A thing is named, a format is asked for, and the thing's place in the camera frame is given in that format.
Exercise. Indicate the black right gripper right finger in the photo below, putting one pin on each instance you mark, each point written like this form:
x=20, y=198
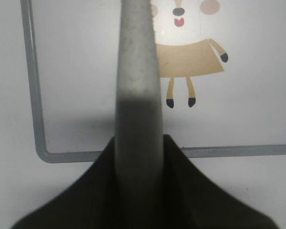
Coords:
x=188, y=199

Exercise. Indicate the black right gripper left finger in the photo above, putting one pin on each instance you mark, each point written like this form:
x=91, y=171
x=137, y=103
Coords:
x=91, y=202

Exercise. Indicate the cleaver with white handle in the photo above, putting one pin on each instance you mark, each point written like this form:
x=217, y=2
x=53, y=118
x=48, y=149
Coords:
x=138, y=115

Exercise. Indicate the white grey-rimmed cutting board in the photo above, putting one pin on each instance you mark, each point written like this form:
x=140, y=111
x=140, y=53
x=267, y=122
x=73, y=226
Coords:
x=72, y=60

